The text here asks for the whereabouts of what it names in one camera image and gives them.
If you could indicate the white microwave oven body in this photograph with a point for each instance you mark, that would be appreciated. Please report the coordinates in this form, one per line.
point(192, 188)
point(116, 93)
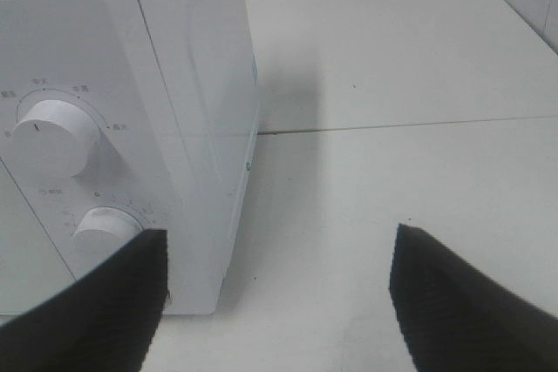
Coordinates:
point(172, 86)

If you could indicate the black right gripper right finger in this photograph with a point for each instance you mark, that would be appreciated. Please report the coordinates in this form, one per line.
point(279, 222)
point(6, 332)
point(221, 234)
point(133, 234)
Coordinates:
point(454, 318)

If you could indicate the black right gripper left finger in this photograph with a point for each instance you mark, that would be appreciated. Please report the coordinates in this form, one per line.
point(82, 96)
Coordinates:
point(103, 322)

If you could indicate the white timer knob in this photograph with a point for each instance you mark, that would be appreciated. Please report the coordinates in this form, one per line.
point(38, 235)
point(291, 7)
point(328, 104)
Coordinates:
point(104, 230)

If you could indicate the upper white power knob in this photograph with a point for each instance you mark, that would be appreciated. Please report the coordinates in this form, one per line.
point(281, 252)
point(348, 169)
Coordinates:
point(54, 138)

